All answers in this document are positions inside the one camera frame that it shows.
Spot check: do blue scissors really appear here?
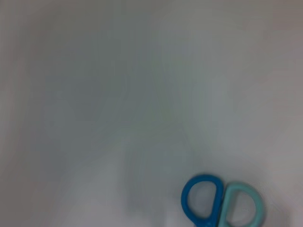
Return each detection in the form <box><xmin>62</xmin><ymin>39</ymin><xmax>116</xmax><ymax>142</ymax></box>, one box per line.
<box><xmin>181</xmin><ymin>174</ymin><xmax>264</xmax><ymax>227</ymax></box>

